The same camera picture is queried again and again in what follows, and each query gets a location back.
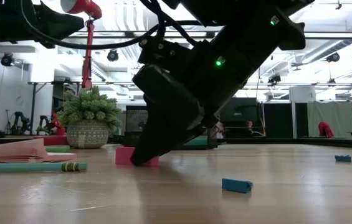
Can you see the small blue eraser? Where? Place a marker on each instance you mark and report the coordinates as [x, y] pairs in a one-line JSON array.
[[343, 158], [236, 185]]

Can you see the black ceiling spotlight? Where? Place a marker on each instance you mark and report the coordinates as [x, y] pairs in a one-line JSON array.
[[333, 57], [274, 79], [112, 55], [7, 59]]

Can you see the grey green curtain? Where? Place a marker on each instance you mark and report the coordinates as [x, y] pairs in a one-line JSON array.
[[331, 118]]

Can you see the white pillar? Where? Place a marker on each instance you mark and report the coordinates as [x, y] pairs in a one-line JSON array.
[[301, 93]]

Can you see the red desk lamp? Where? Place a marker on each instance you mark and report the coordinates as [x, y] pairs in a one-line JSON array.
[[87, 62]]

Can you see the pink sticky notes pad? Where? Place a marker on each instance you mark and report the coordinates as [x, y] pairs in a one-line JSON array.
[[17, 152]]

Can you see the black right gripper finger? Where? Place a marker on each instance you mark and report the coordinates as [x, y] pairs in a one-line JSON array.
[[160, 137]]

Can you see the black table frame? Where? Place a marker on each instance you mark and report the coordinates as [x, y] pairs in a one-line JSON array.
[[334, 142]]

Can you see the green plant in patterned pot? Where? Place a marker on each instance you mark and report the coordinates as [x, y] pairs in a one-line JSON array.
[[88, 133]]

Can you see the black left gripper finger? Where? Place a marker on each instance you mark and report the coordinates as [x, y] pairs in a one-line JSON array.
[[54, 20], [49, 35]]

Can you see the black overhead bar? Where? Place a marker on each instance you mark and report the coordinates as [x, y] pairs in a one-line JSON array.
[[129, 34]]

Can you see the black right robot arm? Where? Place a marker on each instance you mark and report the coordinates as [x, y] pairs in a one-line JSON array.
[[256, 18]]

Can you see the red background object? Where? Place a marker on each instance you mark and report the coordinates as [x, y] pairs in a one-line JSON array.
[[325, 130]]

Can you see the black partition panel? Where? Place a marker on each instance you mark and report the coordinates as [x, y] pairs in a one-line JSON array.
[[275, 121]]

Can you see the pink eraser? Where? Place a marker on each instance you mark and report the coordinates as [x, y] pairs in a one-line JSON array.
[[122, 155]]

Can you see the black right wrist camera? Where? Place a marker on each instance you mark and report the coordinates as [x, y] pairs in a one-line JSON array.
[[160, 53]]

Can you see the person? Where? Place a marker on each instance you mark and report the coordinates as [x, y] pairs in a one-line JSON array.
[[249, 125]]

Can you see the black mesh desk organizer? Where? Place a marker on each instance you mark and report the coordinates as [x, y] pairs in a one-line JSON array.
[[135, 121]]

